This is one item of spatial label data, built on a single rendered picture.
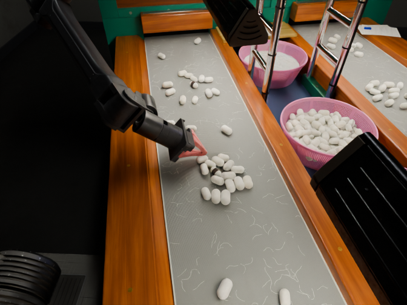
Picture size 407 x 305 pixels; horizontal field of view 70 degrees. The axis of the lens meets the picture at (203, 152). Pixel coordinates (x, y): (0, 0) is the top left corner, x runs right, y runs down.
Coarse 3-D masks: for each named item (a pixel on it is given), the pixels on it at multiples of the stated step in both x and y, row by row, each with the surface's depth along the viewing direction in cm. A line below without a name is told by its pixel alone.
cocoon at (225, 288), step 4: (224, 280) 52; (228, 280) 52; (220, 284) 52; (224, 284) 52; (228, 284) 52; (232, 284) 52; (220, 288) 51; (224, 288) 51; (228, 288) 51; (220, 292) 51; (224, 292) 51; (228, 292) 51; (220, 296) 51; (224, 296) 51
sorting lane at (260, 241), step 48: (192, 48) 124; (192, 96) 98; (240, 96) 98; (240, 144) 81; (192, 192) 69; (240, 192) 69; (288, 192) 69; (192, 240) 60; (240, 240) 60; (288, 240) 60; (192, 288) 53; (240, 288) 53; (288, 288) 53; (336, 288) 53
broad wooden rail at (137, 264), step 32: (128, 64) 109; (128, 128) 82; (128, 160) 73; (128, 192) 66; (160, 192) 69; (128, 224) 60; (160, 224) 62; (128, 256) 55; (160, 256) 56; (128, 288) 51; (160, 288) 51
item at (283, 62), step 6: (264, 54) 121; (282, 54) 122; (246, 60) 118; (264, 60) 117; (276, 60) 118; (282, 60) 117; (288, 60) 119; (294, 60) 119; (258, 66) 115; (276, 66) 113; (282, 66) 115; (288, 66) 114; (294, 66) 114
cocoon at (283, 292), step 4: (280, 292) 51; (284, 292) 51; (288, 292) 51; (280, 296) 51; (284, 296) 51; (288, 296) 51; (280, 300) 51; (284, 300) 50; (288, 300) 50; (280, 304) 51; (284, 304) 50; (288, 304) 50
